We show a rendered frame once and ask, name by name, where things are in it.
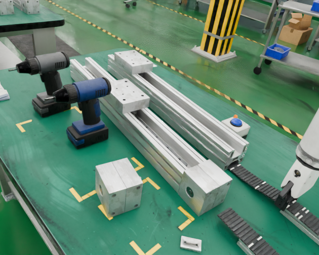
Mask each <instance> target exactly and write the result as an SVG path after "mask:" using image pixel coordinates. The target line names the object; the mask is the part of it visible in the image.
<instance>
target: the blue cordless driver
mask: <svg viewBox="0 0 319 255"><path fill-rule="evenodd" d="M110 92H111V83H110V81H109V80H108V79H107V78H106V77H99V78H94V79H89V80H84V81H79V82H74V83H72V84H66V85H64V86H63V88H61V89H59V90H57V91H55V92H53V96H52V97H49V98H45V99H44V100H45V101H46V100H51V99H54V101H55V102H59V103H68V104H73V103H76V102H77V104H78V108H79V110H80V111H82V116H83V119H82V120H78V121H75V122H73V123H72V126H69V127H68V128H67V129H66V133H67V135H68V139H69V140H70V141H71V143H72V144H73V145H74V146H75V148H76V149H81V148H84V147H87V146H90V145H93V144H95V143H98V142H101V141H104V140H107V139H108V127H107V126H106V125H105V124H104V122H103V121H102V120H101V119H100V115H101V109H100V103H99V99H98V98H100V97H104V96H106V95H109V94H110Z"/></svg>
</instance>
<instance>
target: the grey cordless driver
mask: <svg viewBox="0 0 319 255"><path fill-rule="evenodd" d="M69 65H70V59H69V56H68V55H67V54H66V53H65V52H56V53H50V54H44V55H38V56H34V57H29V58H25V61H23V62H20V63H18V64H16V68H14V69H8V71H14V70H17V72H18V73H28V74H30V75H35V74H40V78H41V81H42V82H44V84H45V88H46V92H42V93H38V94H37V95H36V96H37V97H36V98H33V99H32V105H33V108H34V110H35V111H36V112H37V113H38V114H39V115H40V116H41V117H47V116H50V115H53V114H56V113H59V112H63V111H66V110H69V109H71V104H68V103H59V102H55V101H54V99H51V100H46V101H45V100H44V99H45V98H49V97H52V96H53V92H55V91H57V90H59V89H61V88H62V86H63V84H62V80H61V77H60V73H59V71H57V70H61V69H65V68H68V67H69Z"/></svg>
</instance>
